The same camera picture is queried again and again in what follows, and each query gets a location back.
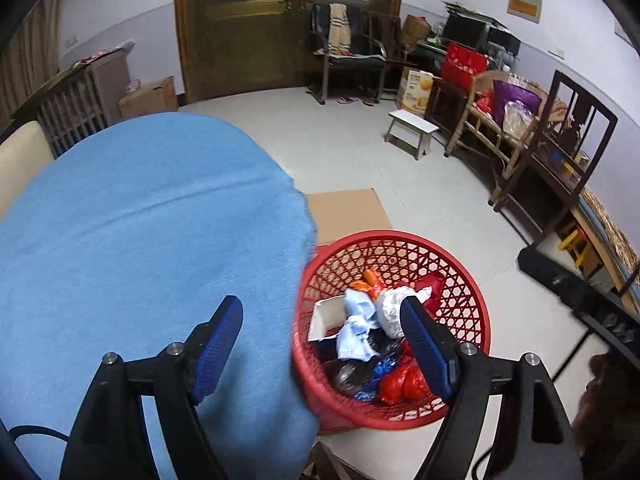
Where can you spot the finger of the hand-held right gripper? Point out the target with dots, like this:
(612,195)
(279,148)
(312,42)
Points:
(542,267)

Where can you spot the white wall socket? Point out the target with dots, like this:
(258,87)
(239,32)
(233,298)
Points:
(557,52)
(71,40)

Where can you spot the woven straw mat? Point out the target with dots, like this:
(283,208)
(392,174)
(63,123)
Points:
(607,225)

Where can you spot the yellow carton box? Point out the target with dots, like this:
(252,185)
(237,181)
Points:
(415,90)

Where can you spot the red plastic basket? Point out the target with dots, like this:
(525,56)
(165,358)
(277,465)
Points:
(450,270)

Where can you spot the light blue face mask bundle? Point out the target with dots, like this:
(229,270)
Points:
(355,335)

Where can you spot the flat cardboard sheet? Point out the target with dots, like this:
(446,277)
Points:
(345,215)

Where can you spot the red patterned paper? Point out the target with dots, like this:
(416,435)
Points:
(100,55)

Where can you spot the blue tablecloth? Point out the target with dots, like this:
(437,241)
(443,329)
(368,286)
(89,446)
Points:
(150,210)

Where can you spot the wooden crib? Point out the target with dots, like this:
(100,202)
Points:
(70,110)

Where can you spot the red gift bag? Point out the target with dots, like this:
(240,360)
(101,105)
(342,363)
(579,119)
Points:
(462,65)

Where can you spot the brown curtain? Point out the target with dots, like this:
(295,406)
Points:
(35,60)

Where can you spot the brown open cardboard box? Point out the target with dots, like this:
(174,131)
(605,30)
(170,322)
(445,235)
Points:
(415,30)

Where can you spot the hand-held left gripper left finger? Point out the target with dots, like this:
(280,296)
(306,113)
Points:
(220,345)

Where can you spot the white stool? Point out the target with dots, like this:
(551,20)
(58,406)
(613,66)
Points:
(412,122)

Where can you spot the crinkled black plastic bag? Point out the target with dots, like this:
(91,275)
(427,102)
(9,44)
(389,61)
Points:
(350,377)

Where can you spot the red plastic wrapper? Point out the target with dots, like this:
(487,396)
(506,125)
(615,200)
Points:
(434,285)

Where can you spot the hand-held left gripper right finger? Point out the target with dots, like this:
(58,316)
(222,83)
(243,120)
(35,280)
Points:
(425,345)

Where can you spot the white paper box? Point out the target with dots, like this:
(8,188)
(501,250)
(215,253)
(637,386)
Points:
(327,317)

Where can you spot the beige cabinet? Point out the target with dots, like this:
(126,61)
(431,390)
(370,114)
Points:
(112,90)

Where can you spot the clear glass jar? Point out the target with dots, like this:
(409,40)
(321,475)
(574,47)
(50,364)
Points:
(134,85)

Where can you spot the blue plastic bag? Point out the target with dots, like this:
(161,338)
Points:
(382,366)

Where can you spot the striped scarf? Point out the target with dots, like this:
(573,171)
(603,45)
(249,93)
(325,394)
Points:
(339,30)

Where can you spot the wooden rack with bags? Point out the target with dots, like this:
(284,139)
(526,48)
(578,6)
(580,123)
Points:
(470,120)

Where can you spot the orange wrapper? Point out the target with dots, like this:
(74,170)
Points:
(370,280)

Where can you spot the purple cushion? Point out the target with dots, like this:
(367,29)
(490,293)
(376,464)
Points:
(515,97)

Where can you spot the balled red plastic bag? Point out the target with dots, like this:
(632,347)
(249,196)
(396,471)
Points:
(402,385)

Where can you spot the beige sofa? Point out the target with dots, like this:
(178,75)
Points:
(25,155)

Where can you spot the orange wall sign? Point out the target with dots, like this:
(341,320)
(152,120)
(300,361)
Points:
(524,7)

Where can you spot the clear plastic bag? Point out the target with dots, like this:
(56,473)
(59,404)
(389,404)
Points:
(517,120)

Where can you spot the small black monitor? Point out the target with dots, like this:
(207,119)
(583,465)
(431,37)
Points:
(505,40)

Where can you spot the black metal chair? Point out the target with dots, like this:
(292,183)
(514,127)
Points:
(357,60)

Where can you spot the person's right forearm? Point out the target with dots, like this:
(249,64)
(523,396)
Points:
(610,410)

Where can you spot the dark wooden side table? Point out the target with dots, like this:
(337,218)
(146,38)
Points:
(447,95)

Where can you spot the wooden double door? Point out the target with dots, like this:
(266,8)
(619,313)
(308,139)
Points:
(240,50)

